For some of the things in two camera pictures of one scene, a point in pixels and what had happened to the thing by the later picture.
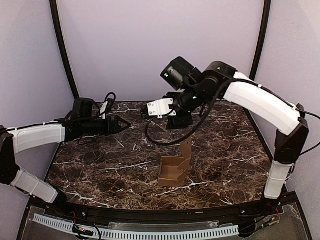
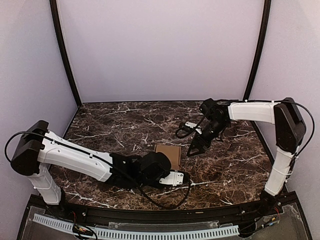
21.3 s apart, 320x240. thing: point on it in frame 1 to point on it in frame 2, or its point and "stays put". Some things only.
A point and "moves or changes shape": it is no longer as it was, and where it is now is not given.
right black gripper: (179, 123) to (198, 137)
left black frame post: (55, 15) stays put
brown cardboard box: (173, 169) moves or changes shape
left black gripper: (116, 128) to (160, 188)
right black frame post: (261, 39) stays put
